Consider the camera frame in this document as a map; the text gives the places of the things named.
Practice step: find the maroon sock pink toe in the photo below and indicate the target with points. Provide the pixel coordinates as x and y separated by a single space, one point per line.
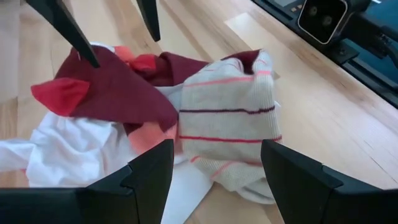
180 70
118 93

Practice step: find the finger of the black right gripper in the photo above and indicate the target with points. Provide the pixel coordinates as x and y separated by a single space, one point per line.
150 12
59 18

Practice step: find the black aluminium table frame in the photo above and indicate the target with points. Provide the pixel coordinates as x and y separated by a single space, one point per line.
367 77

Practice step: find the thin white sock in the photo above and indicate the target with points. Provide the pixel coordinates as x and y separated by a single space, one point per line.
71 149

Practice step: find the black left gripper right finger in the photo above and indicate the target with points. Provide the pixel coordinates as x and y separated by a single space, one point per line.
295 180

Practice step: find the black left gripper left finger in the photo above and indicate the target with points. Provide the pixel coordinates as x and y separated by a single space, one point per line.
152 174

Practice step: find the coral orange sock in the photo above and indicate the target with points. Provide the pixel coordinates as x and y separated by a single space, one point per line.
149 138

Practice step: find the beige striped sock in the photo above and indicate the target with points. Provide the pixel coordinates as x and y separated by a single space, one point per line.
227 124

